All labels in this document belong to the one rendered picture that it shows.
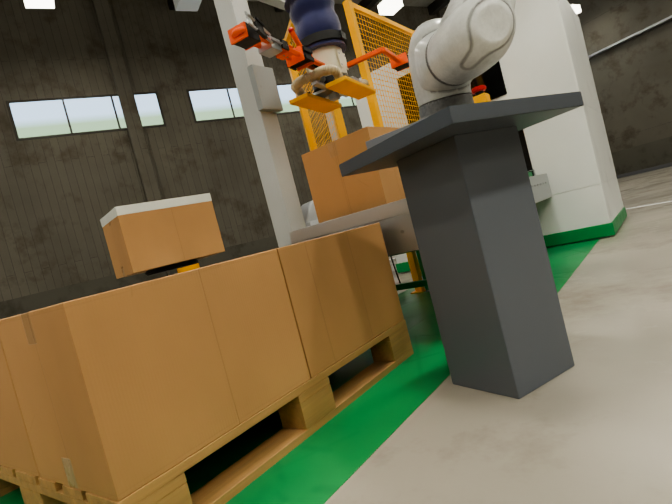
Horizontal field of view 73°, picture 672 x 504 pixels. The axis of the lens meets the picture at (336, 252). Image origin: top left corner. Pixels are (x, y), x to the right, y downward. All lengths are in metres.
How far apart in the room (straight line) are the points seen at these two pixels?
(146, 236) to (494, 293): 2.21
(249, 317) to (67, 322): 0.45
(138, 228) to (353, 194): 1.44
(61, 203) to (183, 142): 2.76
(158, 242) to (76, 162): 7.73
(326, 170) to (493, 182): 1.01
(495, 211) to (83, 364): 1.03
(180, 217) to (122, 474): 2.18
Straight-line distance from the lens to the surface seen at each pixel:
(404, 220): 1.85
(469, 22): 1.17
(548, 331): 1.43
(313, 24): 2.22
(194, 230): 3.08
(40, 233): 10.38
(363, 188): 2.01
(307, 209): 10.77
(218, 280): 1.20
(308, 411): 1.40
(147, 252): 2.97
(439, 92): 1.37
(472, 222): 1.24
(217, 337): 1.18
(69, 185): 10.53
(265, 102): 3.24
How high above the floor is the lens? 0.54
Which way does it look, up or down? 2 degrees down
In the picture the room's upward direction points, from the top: 15 degrees counter-clockwise
